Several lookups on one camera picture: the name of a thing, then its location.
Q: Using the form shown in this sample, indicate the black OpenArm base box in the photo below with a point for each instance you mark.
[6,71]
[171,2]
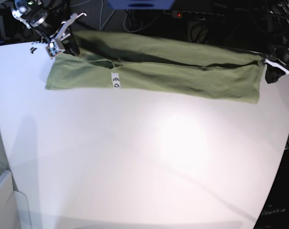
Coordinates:
[275,213]

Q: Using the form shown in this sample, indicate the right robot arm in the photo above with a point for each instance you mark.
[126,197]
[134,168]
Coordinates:
[22,10]

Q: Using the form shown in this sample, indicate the black power strip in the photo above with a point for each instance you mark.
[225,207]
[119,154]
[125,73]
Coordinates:
[197,16]

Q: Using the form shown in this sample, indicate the blue box overhead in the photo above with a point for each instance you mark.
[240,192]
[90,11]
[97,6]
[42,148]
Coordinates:
[141,4]

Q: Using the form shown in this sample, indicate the right gripper, white bracket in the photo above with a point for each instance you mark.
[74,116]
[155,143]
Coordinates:
[56,33]

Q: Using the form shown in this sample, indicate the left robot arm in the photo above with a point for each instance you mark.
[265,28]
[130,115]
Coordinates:
[278,22]

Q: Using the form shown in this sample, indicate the left gripper, white bracket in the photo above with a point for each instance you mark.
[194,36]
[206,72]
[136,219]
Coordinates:
[277,63]

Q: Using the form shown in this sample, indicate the green T-shirt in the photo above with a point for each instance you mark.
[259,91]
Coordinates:
[132,61]

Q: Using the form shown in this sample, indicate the white bin at left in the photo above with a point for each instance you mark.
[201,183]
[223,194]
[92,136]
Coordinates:
[14,210]

